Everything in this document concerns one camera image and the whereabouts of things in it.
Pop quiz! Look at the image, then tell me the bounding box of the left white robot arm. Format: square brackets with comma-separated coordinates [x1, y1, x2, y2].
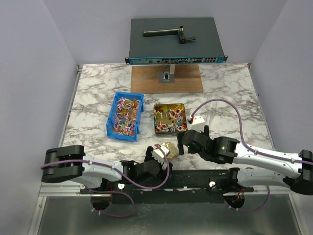
[41, 144, 173, 193]

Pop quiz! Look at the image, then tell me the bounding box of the square tin of lollipops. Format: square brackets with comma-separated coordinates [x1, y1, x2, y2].
[153, 103, 188, 136]

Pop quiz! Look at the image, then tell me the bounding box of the grey metal stand base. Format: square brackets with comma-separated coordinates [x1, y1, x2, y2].
[158, 64, 175, 84]

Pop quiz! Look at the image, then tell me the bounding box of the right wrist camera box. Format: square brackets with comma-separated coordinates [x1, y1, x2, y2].
[188, 115, 205, 132]

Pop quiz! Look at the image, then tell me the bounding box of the clear plastic scoop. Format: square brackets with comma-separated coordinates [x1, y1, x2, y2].
[205, 101, 217, 126]

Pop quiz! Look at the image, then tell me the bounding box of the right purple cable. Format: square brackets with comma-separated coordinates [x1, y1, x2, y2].
[190, 99, 313, 213]

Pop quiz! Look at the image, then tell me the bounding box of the wooden board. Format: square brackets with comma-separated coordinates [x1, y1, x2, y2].
[131, 65, 203, 94]

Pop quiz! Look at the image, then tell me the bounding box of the gold jar lid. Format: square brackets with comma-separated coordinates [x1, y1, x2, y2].
[161, 142, 179, 160]

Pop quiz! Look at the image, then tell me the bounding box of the blue plastic candy bin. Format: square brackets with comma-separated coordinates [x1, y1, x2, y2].
[106, 92, 144, 142]

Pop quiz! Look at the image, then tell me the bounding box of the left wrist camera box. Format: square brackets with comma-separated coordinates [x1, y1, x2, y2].
[152, 145, 170, 170]

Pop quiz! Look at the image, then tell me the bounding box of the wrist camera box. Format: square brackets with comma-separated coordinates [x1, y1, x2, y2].
[152, 145, 170, 170]
[188, 115, 205, 132]

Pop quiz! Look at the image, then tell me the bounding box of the black front mounting rail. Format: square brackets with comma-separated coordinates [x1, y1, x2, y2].
[89, 168, 253, 209]

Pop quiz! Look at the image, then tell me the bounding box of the grey network switch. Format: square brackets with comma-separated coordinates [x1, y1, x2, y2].
[125, 17, 228, 65]

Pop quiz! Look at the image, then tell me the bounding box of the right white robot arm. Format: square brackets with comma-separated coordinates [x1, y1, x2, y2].
[177, 126, 313, 195]

